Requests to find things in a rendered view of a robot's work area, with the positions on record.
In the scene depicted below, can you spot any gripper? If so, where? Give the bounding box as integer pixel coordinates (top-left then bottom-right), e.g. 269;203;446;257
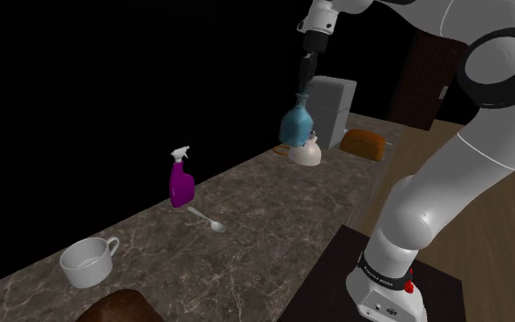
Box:
296;31;331;94

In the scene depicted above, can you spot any blue vase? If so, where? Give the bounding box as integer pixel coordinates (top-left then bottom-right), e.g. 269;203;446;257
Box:
279;91;316;148

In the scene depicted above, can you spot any grey box appliance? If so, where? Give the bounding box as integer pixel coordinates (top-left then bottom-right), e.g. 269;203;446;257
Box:
306;75;358;150

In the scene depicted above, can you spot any white kettle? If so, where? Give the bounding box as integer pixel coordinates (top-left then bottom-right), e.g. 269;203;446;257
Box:
287;130;323;167

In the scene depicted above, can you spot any light brown bread loaf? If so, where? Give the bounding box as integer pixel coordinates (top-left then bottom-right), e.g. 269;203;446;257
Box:
338;128;387;163

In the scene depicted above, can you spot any dark wooden door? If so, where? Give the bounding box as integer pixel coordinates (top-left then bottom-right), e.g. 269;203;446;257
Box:
385;29;468;132

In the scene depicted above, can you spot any purple spray bottle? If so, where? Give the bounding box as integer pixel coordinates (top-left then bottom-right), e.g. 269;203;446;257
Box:
168;145;196;209

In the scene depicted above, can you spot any silver spoon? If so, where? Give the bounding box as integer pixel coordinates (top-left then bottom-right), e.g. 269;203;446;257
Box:
187;206;227;234

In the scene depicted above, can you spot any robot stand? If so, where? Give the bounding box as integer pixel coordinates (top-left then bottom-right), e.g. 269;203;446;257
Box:
277;224;464;322

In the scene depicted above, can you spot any white cup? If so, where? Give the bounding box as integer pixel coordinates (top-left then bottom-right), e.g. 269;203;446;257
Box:
59;236;121;290

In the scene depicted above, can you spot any dark brown bread loaf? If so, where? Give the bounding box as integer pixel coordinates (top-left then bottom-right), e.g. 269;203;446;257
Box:
74;288;166;322

